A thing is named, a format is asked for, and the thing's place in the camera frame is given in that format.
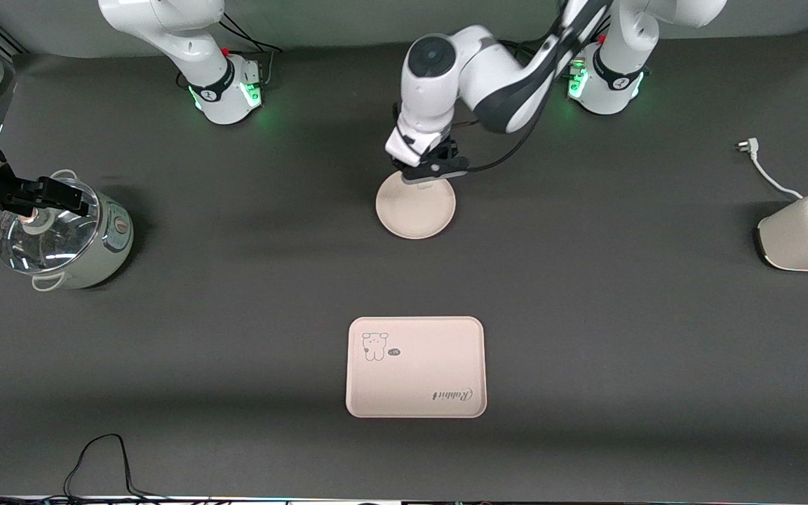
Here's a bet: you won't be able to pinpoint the black looped cable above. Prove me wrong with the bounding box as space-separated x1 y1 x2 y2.
64 433 166 501

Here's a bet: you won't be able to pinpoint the white two-slot toaster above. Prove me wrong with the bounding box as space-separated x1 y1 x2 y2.
757 191 808 272

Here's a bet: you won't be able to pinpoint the round beige plate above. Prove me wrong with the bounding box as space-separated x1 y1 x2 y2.
375 170 457 241

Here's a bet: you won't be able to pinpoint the white toaster power cable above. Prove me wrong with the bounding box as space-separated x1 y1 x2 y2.
736 138 804 201

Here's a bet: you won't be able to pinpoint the black left arm wrist cable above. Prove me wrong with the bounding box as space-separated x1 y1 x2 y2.
457 39 563 173

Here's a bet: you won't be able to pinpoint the beige tray with rabbit print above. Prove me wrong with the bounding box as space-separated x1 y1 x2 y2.
345 316 487 419

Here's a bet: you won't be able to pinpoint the black right arm base cables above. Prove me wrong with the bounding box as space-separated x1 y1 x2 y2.
218 13 283 88

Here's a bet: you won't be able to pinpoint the pale green electric pot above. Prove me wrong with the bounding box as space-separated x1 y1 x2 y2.
0 168 135 292

